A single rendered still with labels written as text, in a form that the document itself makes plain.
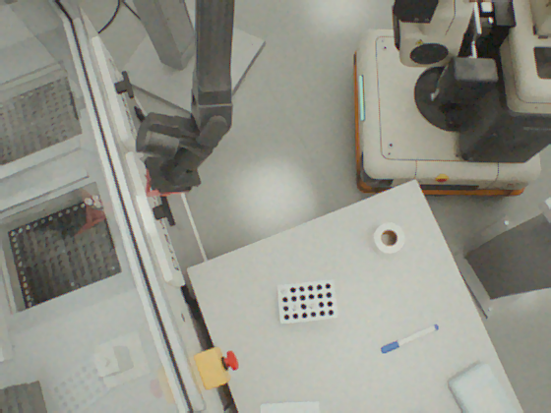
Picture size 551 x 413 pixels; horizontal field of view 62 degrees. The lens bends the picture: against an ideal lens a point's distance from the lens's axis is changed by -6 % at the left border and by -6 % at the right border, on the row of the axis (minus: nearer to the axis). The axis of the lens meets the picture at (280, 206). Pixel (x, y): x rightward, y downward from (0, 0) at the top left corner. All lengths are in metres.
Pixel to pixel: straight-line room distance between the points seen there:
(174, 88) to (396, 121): 0.95
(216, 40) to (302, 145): 1.29
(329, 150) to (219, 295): 1.04
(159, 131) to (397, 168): 1.06
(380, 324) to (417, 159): 0.78
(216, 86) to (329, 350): 0.62
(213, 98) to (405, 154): 1.05
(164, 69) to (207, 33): 1.45
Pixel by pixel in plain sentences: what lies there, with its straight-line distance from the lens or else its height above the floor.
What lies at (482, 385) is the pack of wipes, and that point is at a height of 0.80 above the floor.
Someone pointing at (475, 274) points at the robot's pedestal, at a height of 0.02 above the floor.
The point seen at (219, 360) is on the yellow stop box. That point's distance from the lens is 0.96.
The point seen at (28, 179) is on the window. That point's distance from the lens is 0.58.
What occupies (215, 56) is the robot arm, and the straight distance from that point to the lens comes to 0.76.
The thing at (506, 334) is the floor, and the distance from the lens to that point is 2.02.
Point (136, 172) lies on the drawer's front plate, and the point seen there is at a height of 0.93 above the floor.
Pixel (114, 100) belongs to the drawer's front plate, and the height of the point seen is 0.93.
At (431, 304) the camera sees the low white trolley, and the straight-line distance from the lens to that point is 1.13.
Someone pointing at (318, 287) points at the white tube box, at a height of 0.76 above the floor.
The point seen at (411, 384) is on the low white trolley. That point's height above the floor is 0.76.
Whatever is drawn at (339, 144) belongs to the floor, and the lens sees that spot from 2.00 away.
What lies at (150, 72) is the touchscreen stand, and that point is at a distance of 2.20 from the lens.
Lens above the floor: 1.85
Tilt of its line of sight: 75 degrees down
